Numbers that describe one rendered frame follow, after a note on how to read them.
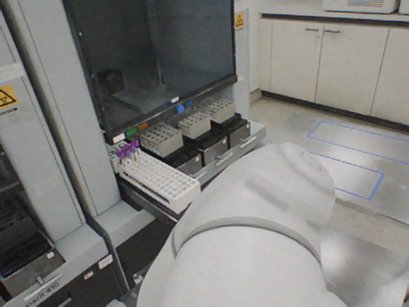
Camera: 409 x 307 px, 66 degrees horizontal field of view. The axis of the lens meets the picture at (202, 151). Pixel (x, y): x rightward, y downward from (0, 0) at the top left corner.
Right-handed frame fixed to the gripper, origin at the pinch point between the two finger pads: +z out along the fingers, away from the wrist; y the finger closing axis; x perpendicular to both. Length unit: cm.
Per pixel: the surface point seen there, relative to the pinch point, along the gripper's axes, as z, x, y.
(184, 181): 12.4, -11.7, 13.1
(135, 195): 3.0, -4.8, 27.5
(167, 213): 3.5, -5.7, 12.2
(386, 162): 62, -7, -27
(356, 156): 60, -7, -18
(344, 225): 110, 75, -6
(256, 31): 234, 5, 146
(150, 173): 8.3, -11.7, 24.4
